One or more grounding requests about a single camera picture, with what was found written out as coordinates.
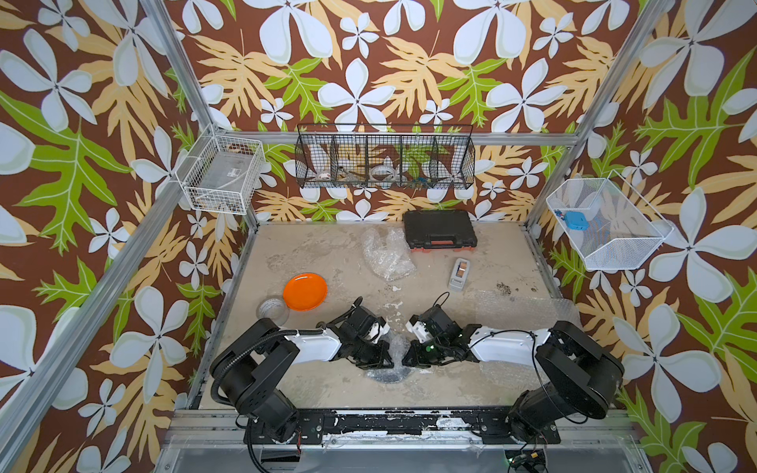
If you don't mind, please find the black plastic case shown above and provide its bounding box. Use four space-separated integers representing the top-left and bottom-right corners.
402 210 478 251

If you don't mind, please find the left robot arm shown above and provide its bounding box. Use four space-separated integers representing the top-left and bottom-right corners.
210 299 394 443

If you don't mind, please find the white tape dispenser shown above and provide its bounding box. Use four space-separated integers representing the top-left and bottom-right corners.
449 258 471 292

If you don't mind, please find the black wire basket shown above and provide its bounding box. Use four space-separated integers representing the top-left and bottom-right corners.
294 123 476 189

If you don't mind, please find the blue object in basket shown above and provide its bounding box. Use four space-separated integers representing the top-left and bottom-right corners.
563 211 589 232

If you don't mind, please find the orange plate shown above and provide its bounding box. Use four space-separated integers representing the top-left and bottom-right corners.
282 273 328 311

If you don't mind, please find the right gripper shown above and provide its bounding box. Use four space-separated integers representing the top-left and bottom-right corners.
397 337 449 368

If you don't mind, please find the white wire basket left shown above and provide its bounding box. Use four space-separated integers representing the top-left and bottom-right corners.
177 126 266 216

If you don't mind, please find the white wire basket right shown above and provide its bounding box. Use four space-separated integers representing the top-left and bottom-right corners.
546 171 673 272

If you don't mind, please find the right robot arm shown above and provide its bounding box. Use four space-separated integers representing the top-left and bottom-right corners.
402 304 624 441

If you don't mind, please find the white wire basket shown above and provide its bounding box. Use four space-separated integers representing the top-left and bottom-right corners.
546 171 673 272
177 126 266 216

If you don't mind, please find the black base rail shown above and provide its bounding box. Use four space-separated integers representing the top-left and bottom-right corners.
244 406 561 447

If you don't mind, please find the clear bubble wrap sheet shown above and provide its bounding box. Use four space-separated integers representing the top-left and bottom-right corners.
362 228 416 282

